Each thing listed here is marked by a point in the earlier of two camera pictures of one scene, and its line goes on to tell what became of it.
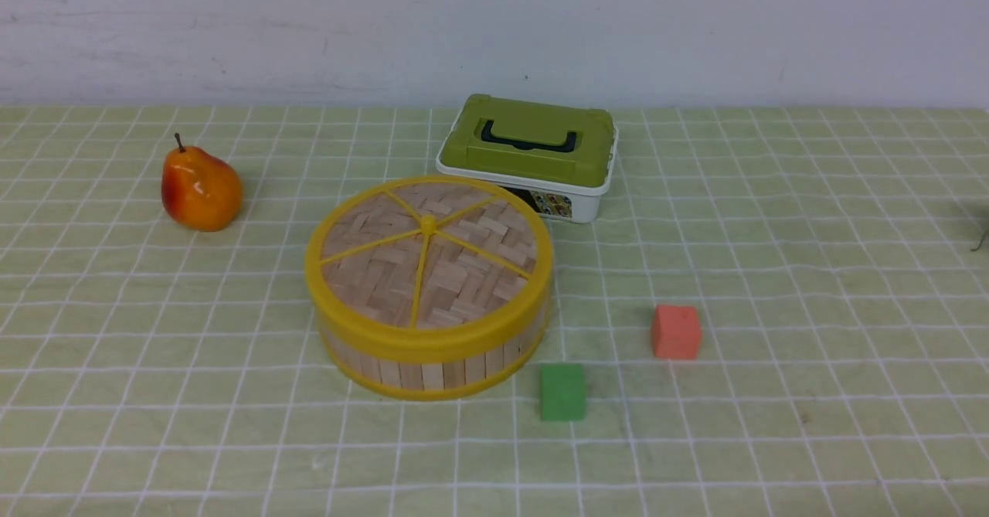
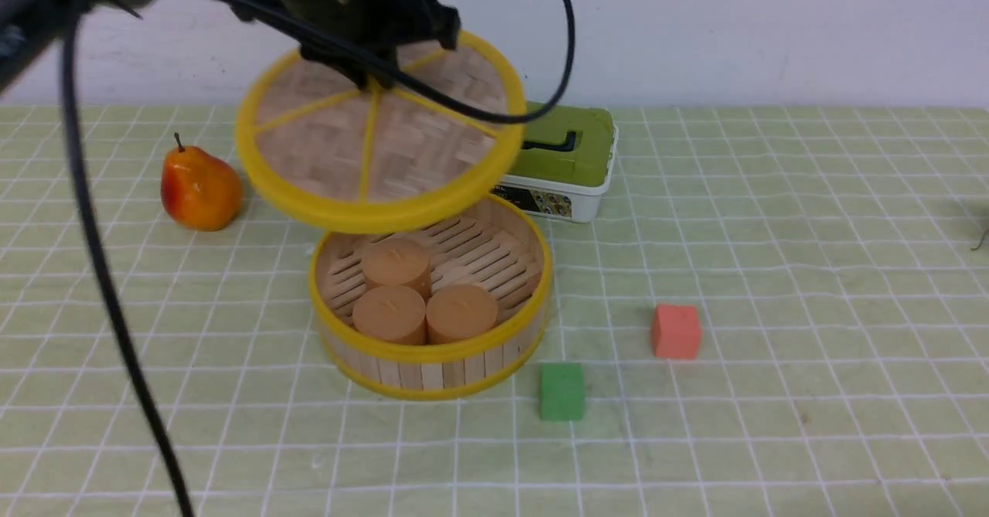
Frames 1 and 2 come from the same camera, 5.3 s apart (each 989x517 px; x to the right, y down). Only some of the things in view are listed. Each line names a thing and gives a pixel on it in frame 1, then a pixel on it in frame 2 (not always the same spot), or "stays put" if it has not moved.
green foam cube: x=562 y=392 stays put
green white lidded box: x=561 y=156 stays put
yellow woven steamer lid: x=431 y=268 → x=386 y=160
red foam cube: x=676 y=332 stays put
